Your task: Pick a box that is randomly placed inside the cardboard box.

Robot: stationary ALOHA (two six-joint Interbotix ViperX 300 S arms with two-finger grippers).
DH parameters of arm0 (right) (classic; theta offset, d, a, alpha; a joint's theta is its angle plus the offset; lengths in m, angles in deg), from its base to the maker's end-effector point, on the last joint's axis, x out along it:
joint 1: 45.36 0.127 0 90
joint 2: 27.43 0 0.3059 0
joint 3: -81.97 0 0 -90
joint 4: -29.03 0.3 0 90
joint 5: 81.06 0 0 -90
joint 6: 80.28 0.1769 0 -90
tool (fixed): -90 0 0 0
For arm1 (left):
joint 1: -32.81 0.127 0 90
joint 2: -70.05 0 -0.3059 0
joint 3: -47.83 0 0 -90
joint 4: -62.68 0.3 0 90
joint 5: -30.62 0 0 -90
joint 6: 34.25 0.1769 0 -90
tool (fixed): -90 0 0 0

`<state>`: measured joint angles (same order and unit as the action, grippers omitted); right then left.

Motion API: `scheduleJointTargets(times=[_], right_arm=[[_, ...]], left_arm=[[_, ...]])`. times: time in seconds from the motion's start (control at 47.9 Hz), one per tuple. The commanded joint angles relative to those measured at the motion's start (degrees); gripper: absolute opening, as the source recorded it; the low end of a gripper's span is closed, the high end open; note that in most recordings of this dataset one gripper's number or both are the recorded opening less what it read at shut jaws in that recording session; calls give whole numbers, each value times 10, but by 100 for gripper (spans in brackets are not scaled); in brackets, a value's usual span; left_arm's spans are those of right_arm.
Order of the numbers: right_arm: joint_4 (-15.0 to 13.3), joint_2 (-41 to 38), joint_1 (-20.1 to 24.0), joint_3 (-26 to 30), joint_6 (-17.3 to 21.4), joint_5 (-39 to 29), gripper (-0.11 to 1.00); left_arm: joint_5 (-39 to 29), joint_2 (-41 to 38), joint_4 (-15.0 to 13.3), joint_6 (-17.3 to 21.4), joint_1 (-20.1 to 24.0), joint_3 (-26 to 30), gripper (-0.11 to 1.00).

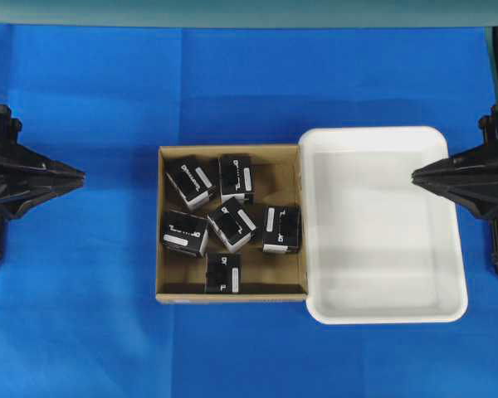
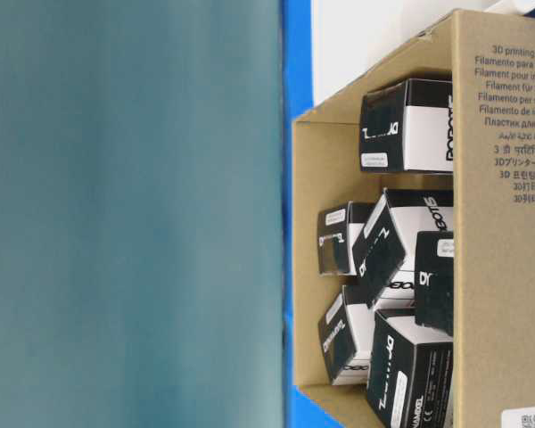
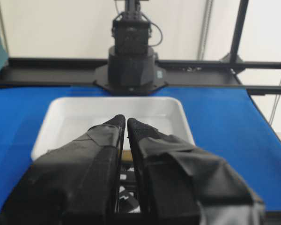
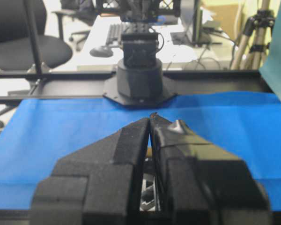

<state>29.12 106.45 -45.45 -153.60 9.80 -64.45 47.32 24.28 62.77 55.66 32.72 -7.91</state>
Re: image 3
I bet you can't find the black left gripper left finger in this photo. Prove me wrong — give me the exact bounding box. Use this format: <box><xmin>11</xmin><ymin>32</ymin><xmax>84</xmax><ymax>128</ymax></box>
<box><xmin>0</xmin><ymin>115</ymin><xmax>126</xmax><ymax>225</ymax></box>

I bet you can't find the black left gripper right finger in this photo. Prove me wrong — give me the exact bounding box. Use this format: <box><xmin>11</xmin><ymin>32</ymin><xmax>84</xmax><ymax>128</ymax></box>
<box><xmin>127</xmin><ymin>118</ymin><xmax>265</xmax><ymax>225</ymax></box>

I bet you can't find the black white small box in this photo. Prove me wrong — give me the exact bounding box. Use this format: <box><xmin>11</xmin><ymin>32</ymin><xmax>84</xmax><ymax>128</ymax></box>
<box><xmin>118</xmin><ymin>163</ymin><xmax>141</xmax><ymax>213</ymax></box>

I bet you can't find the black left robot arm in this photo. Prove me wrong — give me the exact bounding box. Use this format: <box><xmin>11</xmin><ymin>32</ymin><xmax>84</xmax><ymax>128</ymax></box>
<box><xmin>0</xmin><ymin>0</ymin><xmax>157</xmax><ymax>225</ymax></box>

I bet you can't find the brown cardboard box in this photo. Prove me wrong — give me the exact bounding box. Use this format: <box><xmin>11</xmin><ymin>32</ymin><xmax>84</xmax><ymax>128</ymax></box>
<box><xmin>121</xmin><ymin>150</ymin><xmax>133</xmax><ymax>163</ymax></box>

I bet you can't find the white plastic tray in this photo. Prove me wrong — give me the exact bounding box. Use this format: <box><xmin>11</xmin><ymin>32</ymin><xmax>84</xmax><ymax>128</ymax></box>
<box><xmin>31</xmin><ymin>97</ymin><xmax>195</xmax><ymax>160</ymax></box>

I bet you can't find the blue table mat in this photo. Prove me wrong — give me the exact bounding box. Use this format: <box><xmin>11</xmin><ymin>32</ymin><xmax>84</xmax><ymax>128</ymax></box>
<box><xmin>0</xmin><ymin>87</ymin><xmax>281</xmax><ymax>211</ymax></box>

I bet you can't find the black aluminium frame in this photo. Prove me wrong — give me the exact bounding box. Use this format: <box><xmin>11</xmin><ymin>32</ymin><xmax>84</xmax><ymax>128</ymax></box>
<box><xmin>0</xmin><ymin>0</ymin><xmax>281</xmax><ymax>96</ymax></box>

